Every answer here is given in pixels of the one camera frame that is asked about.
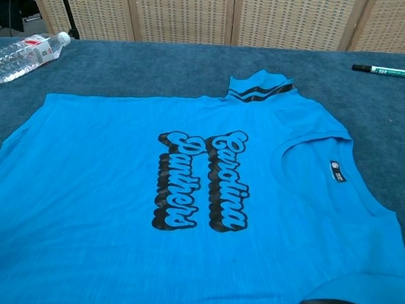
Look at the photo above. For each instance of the blue printed t-shirt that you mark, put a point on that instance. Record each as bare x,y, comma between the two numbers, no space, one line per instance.
99,186

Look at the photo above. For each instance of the blue carpet table cover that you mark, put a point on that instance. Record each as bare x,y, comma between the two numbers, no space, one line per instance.
142,64

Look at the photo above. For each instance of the wooden rattan folding screen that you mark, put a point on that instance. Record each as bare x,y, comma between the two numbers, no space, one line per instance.
180,15

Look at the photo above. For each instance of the black tripod stand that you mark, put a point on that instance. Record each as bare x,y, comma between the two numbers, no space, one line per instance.
68,14

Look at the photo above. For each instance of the white marker pen black cap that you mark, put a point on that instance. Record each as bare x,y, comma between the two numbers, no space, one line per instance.
389,71

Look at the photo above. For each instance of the clear plastic water bottle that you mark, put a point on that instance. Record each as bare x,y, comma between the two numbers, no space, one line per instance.
18,59

